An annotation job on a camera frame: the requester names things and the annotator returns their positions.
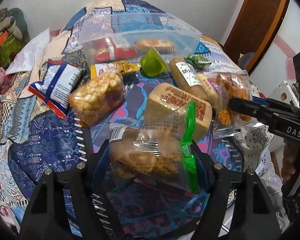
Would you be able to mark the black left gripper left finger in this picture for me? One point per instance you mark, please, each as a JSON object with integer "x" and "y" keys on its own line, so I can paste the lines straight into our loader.
{"x": 72, "y": 204}

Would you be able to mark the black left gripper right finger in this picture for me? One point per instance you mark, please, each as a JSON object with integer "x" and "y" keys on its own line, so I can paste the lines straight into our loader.
{"x": 254, "y": 216}

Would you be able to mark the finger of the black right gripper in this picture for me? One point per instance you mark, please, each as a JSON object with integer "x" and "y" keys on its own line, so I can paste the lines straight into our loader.
{"x": 264, "y": 109}

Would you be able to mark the orange fried snack bag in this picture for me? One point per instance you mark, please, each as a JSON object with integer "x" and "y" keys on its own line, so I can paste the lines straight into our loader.
{"x": 230, "y": 85}

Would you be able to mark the small green snack packet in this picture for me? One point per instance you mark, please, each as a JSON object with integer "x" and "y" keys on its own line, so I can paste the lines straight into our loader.
{"x": 198, "y": 61}

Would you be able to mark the tan biscuit pack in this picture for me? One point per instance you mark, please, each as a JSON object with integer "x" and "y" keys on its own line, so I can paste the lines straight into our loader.
{"x": 166, "y": 98}

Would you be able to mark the clear bag with green seal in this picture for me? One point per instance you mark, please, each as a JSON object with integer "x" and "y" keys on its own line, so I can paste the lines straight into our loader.
{"x": 157, "y": 154}

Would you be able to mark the green jelly cup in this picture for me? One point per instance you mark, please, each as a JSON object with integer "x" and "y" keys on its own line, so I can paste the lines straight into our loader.
{"x": 152, "y": 64}

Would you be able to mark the blue white red snack bag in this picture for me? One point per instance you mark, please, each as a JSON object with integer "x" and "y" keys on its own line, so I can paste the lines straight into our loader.
{"x": 57, "y": 84}

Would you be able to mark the person's hand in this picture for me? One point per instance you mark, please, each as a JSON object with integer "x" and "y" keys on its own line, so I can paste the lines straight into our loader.
{"x": 289, "y": 155}

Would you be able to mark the white stickered laptop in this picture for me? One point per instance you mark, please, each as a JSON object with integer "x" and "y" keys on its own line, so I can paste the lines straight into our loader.
{"x": 286, "y": 92}

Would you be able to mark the purple white snack pack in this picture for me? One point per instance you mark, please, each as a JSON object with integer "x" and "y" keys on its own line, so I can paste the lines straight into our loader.
{"x": 214, "y": 98}

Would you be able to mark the round cracker roll pack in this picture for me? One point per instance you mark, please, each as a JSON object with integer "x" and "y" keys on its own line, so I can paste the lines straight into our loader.
{"x": 186, "y": 79}

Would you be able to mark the brown wooden door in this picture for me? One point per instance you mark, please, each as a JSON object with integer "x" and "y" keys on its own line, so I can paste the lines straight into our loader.
{"x": 254, "y": 29}

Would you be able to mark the yellow puffed snack bag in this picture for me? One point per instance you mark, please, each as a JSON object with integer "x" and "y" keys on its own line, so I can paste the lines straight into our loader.
{"x": 95, "y": 99}

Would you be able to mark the patchwork patterned bed cover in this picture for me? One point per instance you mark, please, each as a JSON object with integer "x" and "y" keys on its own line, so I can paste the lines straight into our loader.
{"x": 32, "y": 139}

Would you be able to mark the orange wrapped cake bar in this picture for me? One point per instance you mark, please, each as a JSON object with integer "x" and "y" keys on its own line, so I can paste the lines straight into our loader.
{"x": 162, "y": 46}

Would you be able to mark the white yellow snack packet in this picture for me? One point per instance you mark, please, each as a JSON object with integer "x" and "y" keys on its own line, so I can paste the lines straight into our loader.
{"x": 123, "y": 67}

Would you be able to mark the white pillow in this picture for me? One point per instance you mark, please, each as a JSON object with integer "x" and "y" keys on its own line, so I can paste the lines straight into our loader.
{"x": 27, "y": 57}

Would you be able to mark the clear plastic storage bin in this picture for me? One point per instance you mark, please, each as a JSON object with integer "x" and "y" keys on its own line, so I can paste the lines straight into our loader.
{"x": 139, "y": 26}

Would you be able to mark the pile of clothes and boxes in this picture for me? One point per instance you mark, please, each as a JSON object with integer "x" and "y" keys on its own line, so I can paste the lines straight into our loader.
{"x": 13, "y": 35}

